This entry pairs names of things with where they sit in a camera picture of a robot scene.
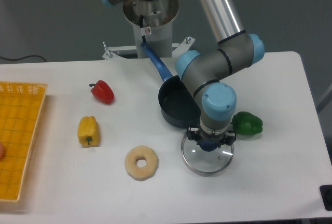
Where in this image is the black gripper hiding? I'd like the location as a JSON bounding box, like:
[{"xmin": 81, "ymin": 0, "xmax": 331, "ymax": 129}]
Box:
[{"xmin": 186, "ymin": 127, "xmax": 236, "ymax": 148}]

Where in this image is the black device at table edge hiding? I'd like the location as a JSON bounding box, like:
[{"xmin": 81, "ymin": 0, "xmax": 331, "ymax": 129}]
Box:
[{"xmin": 320, "ymin": 185, "xmax": 332, "ymax": 211}]

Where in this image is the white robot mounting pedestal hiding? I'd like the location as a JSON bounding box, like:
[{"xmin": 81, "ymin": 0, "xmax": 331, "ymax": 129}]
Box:
[{"xmin": 103, "ymin": 0, "xmax": 196, "ymax": 60}]

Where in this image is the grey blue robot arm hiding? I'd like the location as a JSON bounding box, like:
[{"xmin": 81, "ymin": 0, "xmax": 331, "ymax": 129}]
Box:
[{"xmin": 102, "ymin": 0, "xmax": 265, "ymax": 151}]

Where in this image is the beige donut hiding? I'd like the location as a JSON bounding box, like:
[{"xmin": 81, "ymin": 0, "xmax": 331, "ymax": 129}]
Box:
[{"xmin": 124, "ymin": 145, "xmax": 159, "ymax": 181}]

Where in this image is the black cable on floor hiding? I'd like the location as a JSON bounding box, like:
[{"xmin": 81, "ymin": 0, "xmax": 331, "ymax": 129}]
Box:
[{"xmin": 0, "ymin": 55, "xmax": 47, "ymax": 62}]

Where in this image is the dark pot with blue handle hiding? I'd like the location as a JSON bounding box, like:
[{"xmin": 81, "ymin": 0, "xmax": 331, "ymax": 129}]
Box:
[{"xmin": 141, "ymin": 42, "xmax": 201, "ymax": 129}]

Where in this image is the glass lid with blue knob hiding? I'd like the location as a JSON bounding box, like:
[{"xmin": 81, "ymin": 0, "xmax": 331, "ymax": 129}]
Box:
[{"xmin": 181, "ymin": 134, "xmax": 234, "ymax": 176}]

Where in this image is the green bell pepper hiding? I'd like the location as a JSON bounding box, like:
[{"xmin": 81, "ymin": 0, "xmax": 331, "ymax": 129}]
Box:
[{"xmin": 231, "ymin": 111, "xmax": 263, "ymax": 136}]

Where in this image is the red bell pepper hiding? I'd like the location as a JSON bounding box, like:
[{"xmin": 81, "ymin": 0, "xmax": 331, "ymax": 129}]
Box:
[{"xmin": 89, "ymin": 80, "xmax": 115, "ymax": 104}]

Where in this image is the yellow bell pepper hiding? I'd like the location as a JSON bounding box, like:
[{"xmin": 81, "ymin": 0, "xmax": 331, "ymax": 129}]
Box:
[{"xmin": 77, "ymin": 116, "xmax": 101, "ymax": 147}]

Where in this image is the yellow woven basket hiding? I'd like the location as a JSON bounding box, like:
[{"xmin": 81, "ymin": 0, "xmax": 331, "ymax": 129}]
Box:
[{"xmin": 1, "ymin": 81, "xmax": 48, "ymax": 202}]

